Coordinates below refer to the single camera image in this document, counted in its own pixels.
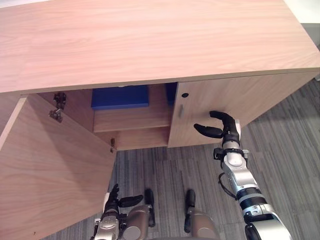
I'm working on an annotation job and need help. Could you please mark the open wooden cabinet door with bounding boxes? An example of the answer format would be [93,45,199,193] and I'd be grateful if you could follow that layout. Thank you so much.
[0,93,118,240]

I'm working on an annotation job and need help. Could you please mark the closed wooden cabinet door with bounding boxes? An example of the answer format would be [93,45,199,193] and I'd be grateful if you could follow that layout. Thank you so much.
[167,71,320,149]

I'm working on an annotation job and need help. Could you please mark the wooden office cabinet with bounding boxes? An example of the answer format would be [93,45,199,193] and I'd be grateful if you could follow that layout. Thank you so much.
[0,0,320,240]

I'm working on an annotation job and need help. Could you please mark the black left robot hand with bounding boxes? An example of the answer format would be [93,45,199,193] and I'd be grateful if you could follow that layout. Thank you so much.
[102,183,144,218]

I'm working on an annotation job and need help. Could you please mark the narrow blue folder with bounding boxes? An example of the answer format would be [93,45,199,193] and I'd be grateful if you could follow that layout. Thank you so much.
[164,82,178,107]

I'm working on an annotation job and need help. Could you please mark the large blue folder box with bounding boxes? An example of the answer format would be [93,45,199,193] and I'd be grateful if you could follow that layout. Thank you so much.
[90,84,151,111]

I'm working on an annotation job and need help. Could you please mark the wooden cabinet shelf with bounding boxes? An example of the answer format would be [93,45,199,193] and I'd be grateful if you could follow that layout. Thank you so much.
[93,104,174,133]

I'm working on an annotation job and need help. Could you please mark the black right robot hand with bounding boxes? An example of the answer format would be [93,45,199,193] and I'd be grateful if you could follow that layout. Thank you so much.
[193,110,242,139]

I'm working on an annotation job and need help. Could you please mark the silver left robot leg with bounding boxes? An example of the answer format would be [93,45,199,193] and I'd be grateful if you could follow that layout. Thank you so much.
[122,188,156,240]

